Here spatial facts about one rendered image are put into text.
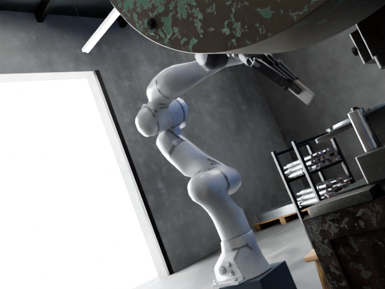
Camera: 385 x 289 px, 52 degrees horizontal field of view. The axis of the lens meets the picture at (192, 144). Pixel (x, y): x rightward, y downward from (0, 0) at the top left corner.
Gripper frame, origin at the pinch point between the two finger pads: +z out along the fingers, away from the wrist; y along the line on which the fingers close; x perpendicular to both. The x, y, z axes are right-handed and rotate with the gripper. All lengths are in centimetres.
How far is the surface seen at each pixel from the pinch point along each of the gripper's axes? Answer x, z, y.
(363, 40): 17.3, 3.9, -2.6
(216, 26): 11.8, -5.7, 37.0
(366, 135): 4.7, 20.1, 9.3
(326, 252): -17.8, 30.9, 16.0
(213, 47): 8.6, -4.3, 36.9
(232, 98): -296, -332, -571
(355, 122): 5.2, 16.8, 9.2
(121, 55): -260, -427, -332
